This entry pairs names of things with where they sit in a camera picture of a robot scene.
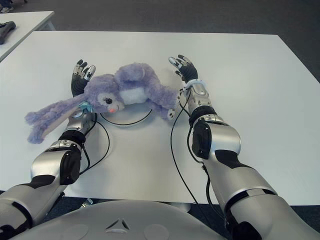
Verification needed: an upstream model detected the white side table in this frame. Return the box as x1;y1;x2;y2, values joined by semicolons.
0;10;56;62

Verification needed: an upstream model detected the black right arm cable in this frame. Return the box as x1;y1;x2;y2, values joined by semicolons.
170;91;200;205

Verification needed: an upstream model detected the black right shoulder cable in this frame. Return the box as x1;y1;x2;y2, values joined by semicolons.
186;124;227;223

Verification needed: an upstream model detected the purple plush bunny doll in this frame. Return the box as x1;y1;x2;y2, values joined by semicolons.
24;62;180;145

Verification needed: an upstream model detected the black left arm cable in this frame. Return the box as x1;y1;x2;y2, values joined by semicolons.
78;112;111;176

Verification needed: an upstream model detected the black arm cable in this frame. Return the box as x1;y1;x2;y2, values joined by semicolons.
78;112;111;176
170;91;200;205

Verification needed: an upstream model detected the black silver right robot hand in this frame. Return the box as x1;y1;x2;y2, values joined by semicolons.
168;54;200;83

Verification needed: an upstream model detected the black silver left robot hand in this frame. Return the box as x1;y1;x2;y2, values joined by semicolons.
71;59;97;97

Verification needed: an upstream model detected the grey robot torso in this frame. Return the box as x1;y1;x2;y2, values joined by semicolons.
9;199;226;240

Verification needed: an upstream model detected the black handheld controller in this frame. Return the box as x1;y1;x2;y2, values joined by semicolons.
0;21;17;45

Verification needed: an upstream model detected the white plate black rim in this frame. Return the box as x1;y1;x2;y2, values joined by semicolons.
99;102;153;127

